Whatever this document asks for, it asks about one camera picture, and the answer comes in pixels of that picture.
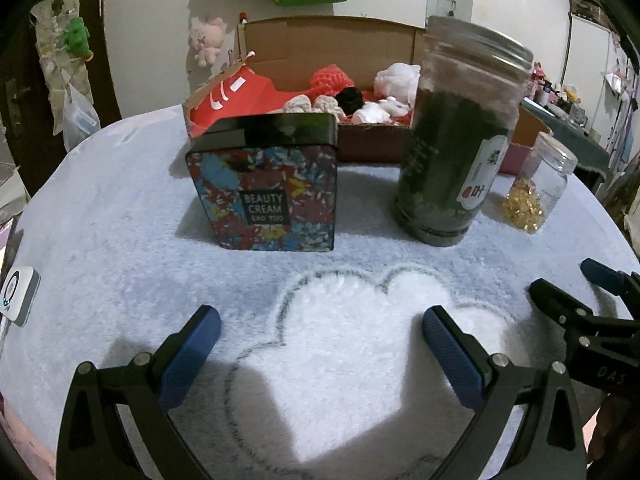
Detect black knitted ball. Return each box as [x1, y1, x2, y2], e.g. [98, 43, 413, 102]
[334, 86, 365, 115]

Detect beige crochet flower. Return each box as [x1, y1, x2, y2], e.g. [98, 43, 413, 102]
[283, 95, 315, 115]
[312, 95, 346, 120]

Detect table with dark cloth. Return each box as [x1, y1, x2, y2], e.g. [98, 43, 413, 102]
[520, 100, 613, 196]

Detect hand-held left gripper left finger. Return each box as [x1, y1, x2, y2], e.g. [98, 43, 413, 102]
[56, 304, 223, 480]

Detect row of cosmetic bottles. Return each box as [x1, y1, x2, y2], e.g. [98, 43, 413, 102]
[525, 60, 603, 136]

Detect hanging clear plastic bag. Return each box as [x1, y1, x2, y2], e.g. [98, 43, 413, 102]
[62, 82, 101, 153]

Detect large glass jar metal lid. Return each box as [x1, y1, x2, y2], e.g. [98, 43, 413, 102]
[394, 16, 536, 247]

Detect hanging clear organizer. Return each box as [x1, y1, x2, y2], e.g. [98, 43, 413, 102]
[29, 0, 96, 106]

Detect green toy figure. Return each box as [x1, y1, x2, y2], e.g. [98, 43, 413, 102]
[62, 16, 95, 61]

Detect small clear plastic jar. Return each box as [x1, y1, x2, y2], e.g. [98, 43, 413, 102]
[502, 131, 579, 235]

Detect red foam net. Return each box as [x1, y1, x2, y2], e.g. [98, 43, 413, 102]
[306, 64, 357, 98]

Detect floral black tin box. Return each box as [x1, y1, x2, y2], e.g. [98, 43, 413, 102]
[185, 112, 340, 252]

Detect person's right hand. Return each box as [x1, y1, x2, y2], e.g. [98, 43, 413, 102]
[587, 395, 640, 466]

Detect white flat device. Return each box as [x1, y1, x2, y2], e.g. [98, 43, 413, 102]
[0, 265, 41, 328]

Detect white plush toy checked bow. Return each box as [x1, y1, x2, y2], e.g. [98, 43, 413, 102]
[350, 100, 412, 123]

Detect pink plush toy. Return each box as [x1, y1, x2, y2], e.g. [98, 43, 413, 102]
[189, 16, 226, 67]

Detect dark wooden door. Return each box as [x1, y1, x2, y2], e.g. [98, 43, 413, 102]
[0, 0, 123, 201]

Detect white mesh bath pouf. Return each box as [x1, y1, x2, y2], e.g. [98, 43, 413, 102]
[374, 62, 422, 103]

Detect cardboard box red inside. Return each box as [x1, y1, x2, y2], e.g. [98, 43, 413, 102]
[181, 16, 553, 176]

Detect patterned suitcase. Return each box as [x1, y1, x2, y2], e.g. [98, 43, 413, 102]
[569, 0, 611, 26]

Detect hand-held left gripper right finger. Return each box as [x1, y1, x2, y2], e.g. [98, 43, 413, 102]
[421, 304, 587, 480]

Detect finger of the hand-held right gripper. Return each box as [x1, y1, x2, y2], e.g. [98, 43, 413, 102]
[580, 257, 640, 298]
[529, 279, 640, 356]

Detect metal door handle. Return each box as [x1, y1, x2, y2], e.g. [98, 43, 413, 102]
[4, 79, 33, 138]

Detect white wardrobe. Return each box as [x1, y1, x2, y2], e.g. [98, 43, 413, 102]
[565, 12, 638, 161]

